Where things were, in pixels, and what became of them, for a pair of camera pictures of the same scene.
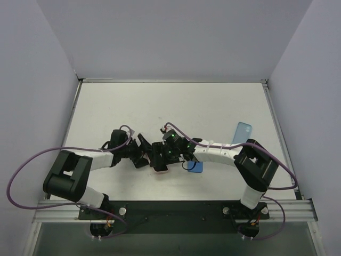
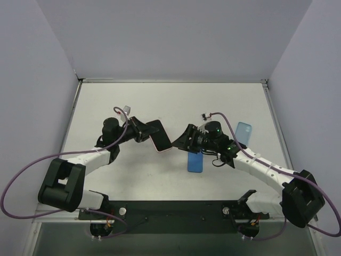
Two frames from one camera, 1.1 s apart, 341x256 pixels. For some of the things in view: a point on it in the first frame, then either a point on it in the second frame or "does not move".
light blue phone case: (242, 132) does not move
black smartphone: (198, 167) does not move
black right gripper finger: (157, 155) → (185, 141)
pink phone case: (146, 156) → (160, 140)
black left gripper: (137, 153) → (137, 129)
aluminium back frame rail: (126, 81) does not move
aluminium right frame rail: (265, 84) does not move
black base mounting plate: (173, 217) does not move
